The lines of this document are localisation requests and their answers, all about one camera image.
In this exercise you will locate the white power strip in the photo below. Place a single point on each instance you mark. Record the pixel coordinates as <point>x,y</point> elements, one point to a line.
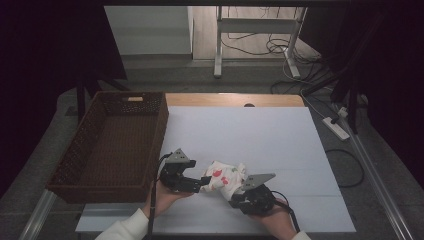
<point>336,129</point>

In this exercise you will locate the brown wicker basket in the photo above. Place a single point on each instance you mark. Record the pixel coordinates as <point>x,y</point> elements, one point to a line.
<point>110,150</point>

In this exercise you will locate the person's left hand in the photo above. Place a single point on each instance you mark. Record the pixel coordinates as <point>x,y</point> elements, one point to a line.
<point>163,200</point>

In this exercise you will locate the dark curtain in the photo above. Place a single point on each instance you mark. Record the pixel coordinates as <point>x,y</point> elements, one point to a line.
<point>50,50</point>
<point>393,66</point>

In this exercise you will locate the white metal desk frame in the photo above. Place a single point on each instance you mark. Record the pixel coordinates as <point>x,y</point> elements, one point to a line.
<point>256,25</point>

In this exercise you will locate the white cabinet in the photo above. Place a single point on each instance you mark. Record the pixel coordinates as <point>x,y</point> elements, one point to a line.
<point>150,30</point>

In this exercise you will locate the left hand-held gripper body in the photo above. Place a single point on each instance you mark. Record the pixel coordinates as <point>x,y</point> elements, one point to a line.
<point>173,176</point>

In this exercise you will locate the black stand legs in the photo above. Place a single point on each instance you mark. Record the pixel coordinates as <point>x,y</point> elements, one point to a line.
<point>80,96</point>

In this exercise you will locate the person's right hand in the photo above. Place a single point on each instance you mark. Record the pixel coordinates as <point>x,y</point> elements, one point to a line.
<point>278,220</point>

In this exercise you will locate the white pants with coloured dots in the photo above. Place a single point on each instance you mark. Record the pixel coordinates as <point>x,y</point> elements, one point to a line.
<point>225,178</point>

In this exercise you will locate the white table mat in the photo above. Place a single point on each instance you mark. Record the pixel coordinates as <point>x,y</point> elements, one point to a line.
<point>233,120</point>

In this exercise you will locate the silver metal rail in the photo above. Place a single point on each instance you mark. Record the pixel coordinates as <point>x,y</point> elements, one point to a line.
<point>376,180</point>
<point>38,213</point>

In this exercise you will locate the black stand with long pole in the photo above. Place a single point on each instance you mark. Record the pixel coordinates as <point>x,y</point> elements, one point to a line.
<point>353,100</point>

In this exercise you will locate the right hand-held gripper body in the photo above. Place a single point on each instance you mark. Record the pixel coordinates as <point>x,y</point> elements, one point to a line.
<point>256,201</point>

